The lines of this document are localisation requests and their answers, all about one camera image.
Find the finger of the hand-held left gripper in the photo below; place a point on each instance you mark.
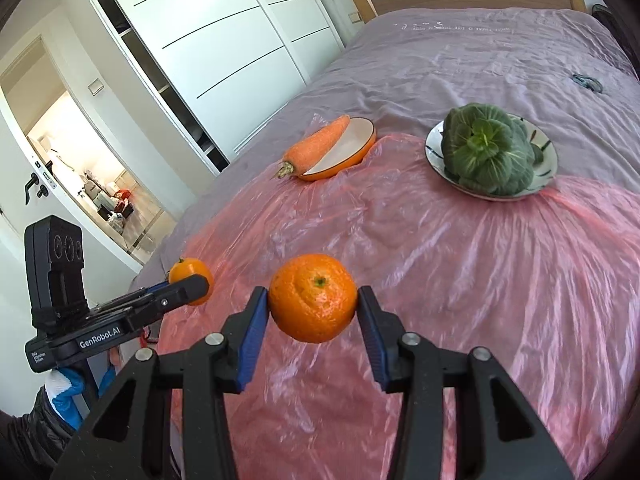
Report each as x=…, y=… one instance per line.
x=157, y=287
x=187, y=290

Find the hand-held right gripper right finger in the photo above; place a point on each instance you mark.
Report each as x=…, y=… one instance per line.
x=372, y=340

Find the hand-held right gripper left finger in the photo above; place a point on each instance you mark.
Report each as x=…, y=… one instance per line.
x=252, y=340

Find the orange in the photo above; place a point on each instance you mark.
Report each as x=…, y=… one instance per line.
x=312, y=300
x=187, y=269

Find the person's left forearm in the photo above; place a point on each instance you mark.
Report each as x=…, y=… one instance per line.
x=30, y=435

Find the person's left hand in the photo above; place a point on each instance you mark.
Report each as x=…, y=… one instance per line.
x=62, y=395

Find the white door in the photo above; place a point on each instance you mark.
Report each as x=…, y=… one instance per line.
x=15, y=240

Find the pink plastic sheet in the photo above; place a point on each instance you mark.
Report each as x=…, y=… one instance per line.
x=450, y=285

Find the carrot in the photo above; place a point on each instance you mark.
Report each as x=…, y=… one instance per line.
x=315, y=147

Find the orange oval dish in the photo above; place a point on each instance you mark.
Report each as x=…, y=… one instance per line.
x=350, y=145

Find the green bok choy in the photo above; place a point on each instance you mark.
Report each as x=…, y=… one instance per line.
x=485, y=150

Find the white round plate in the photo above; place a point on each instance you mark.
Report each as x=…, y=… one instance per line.
x=547, y=165

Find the white wardrobe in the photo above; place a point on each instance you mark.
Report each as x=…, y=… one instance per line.
x=225, y=35

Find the bed with purple cover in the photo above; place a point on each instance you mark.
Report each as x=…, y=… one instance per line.
x=450, y=70

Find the wall light switch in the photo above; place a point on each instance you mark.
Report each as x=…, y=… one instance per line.
x=95, y=86

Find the wall socket plate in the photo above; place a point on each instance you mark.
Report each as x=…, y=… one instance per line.
x=355, y=16

